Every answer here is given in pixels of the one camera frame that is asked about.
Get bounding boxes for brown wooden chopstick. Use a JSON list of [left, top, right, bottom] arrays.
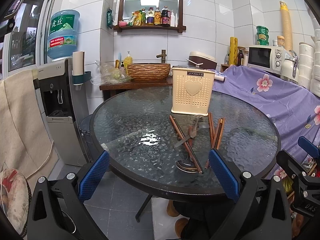
[[208, 112, 215, 146], [204, 117, 224, 169], [216, 118, 225, 149], [169, 115, 203, 174]]

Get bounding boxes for black chopstick gold band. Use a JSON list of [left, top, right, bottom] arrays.
[[172, 115, 205, 173]]

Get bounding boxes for large steel spoon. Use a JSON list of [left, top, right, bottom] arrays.
[[176, 121, 209, 173]]

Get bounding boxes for wooden handled metal spoon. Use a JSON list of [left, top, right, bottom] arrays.
[[188, 115, 201, 147]]

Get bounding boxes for purple floral cloth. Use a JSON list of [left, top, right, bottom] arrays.
[[210, 66, 319, 178]]

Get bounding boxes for floral seat cushion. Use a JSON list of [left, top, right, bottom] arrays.
[[1, 168, 31, 238]]

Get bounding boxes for beige hanging cloth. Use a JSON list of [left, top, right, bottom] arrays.
[[1, 70, 59, 190]]

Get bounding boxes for white electric kettle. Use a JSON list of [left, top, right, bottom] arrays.
[[280, 50, 299, 84]]

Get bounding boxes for white microwave oven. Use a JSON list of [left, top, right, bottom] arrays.
[[247, 45, 293, 75]]

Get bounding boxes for round glass table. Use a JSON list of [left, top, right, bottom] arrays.
[[89, 86, 281, 202]]

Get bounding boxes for cream plastic utensil holder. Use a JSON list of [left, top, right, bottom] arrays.
[[171, 67, 215, 116]]

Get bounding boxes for green instant noodle cups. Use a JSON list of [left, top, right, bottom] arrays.
[[256, 25, 269, 46]]

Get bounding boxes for yellow wrap roll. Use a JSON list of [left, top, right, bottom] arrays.
[[229, 37, 238, 65]]

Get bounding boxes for water dispenser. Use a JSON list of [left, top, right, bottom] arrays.
[[38, 57, 89, 166]]

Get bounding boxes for tall stack paper cups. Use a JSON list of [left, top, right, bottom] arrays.
[[279, 1, 293, 51]]

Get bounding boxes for brown wooden counter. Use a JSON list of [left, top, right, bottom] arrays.
[[99, 77, 172, 101]]

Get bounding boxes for paper cup dispenser holder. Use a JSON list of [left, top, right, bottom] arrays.
[[72, 51, 91, 90]]

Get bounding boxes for clear plastic bag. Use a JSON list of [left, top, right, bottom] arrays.
[[91, 61, 131, 86]]

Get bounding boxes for bronze faucet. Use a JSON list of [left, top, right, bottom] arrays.
[[156, 49, 167, 63]]

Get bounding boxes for woven pattern basin sink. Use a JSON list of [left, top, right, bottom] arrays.
[[127, 63, 171, 82]]

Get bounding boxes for yellow soap dispenser bottle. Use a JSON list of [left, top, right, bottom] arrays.
[[124, 51, 133, 74]]

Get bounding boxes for blue water jug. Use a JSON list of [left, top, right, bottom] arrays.
[[47, 10, 80, 60]]

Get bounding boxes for dark soy sauce bottle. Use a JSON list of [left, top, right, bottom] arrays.
[[161, 5, 170, 27]]

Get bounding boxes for dark wooden wall shelf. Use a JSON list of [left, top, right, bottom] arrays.
[[114, 0, 187, 33]]

